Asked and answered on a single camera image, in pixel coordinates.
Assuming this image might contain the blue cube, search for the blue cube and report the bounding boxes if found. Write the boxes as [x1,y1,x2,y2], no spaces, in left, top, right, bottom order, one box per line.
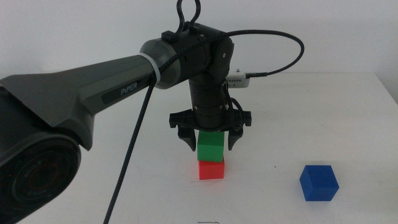
[299,164,340,202]

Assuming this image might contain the green cube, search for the green cube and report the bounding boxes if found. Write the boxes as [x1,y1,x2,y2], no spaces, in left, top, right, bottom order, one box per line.
[197,130,225,163]

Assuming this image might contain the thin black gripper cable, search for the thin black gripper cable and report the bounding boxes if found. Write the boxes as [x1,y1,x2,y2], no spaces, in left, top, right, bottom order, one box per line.
[222,79,245,131]

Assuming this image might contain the red cube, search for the red cube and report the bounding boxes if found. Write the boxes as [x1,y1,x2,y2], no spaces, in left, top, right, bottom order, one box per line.
[198,158,226,180]

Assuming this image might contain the black looped cable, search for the black looped cable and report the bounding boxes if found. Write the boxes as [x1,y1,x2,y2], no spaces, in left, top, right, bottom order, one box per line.
[176,0,202,34]

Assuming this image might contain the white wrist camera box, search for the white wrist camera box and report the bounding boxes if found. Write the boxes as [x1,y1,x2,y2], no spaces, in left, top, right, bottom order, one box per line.
[225,68,251,88]

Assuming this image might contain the black braided cable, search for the black braided cable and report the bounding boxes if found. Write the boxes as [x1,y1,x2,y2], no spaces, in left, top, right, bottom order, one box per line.
[102,29,305,224]

